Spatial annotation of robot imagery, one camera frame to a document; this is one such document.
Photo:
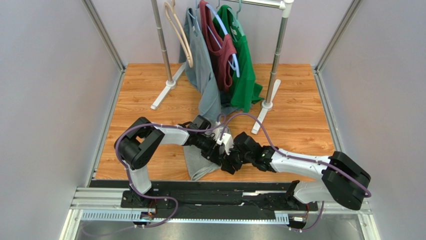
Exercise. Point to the maroon hanging shirt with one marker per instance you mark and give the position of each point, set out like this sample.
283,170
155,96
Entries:
220,49

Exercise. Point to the blue-grey hanging shirt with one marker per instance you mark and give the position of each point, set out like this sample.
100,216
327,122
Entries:
201,75

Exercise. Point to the light grey cloth napkin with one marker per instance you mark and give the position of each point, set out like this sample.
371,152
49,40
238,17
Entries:
197,165

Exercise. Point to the green hanging shirt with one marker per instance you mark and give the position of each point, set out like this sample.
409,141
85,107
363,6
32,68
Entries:
245,91

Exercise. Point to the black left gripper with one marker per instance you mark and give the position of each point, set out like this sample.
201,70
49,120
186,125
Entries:
213,153

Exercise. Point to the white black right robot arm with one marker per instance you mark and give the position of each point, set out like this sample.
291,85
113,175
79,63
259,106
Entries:
336,177

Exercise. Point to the white clothes rack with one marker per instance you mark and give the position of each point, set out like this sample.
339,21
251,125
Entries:
266,103

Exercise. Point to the teal green hanger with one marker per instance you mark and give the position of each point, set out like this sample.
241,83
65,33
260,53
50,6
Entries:
231,21

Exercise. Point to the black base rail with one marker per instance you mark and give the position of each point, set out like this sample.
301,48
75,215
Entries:
209,200

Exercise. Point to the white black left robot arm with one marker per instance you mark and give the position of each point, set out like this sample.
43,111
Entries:
137,145

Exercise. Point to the wooden hanger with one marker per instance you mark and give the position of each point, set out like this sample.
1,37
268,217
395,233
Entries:
170,12

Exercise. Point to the light blue hanger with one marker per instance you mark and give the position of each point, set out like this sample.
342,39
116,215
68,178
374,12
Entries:
221,29

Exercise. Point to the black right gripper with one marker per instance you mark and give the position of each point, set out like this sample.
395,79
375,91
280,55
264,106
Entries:
232,160

